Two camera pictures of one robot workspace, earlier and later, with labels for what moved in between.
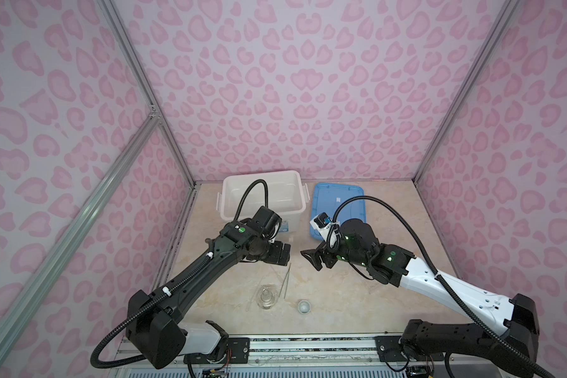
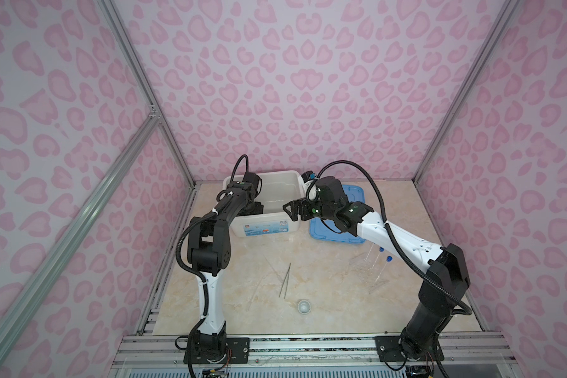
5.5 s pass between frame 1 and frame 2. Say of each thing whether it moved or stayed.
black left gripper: moved
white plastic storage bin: stayed
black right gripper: moved
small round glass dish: stayed
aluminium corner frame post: stayed
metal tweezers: stayed
